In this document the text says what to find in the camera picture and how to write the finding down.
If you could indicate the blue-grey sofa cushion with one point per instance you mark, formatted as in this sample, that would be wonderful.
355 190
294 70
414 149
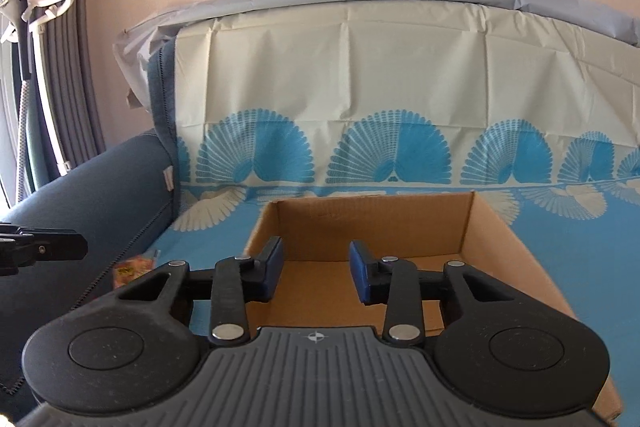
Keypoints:
75 202

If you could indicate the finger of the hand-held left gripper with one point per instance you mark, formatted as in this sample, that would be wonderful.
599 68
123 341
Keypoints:
55 247

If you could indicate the white sofa tag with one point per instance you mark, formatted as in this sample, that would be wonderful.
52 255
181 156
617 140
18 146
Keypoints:
168 179

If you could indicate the clear cookie snack packet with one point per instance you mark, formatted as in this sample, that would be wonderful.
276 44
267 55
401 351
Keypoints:
131 269

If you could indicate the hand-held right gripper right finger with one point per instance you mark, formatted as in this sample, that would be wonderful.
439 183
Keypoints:
359 269

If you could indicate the brown cardboard box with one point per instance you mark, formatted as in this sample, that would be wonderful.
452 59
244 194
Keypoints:
320 232

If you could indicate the grey pleated curtain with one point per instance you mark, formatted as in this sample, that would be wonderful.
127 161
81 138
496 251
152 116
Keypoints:
65 47

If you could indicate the white garment steamer stand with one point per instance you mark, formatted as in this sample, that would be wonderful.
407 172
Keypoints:
30 7

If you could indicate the fan print blue cream cloth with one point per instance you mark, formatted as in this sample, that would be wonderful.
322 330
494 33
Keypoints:
380 72

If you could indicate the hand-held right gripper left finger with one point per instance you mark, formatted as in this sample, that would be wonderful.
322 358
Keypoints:
270 268

